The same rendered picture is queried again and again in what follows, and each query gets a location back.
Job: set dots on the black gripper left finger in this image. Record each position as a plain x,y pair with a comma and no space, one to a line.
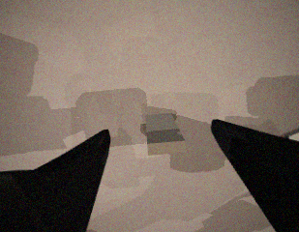
59,196

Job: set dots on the white flat square slab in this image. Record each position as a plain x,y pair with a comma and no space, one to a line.
293,135

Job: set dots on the beige rectangular block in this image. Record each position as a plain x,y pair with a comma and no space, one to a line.
163,135

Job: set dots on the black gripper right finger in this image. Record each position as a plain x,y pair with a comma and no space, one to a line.
268,165

